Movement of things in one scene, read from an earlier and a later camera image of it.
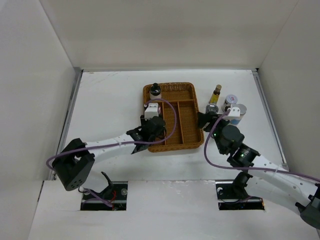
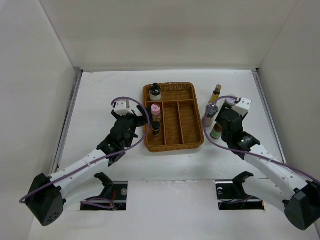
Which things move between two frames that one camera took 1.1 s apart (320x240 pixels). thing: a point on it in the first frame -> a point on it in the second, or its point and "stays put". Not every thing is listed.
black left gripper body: x=144 y=121 -> x=136 y=121
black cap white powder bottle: x=155 y=91 stays put
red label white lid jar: x=230 y=99 stays put
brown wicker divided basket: x=179 y=109 stays put
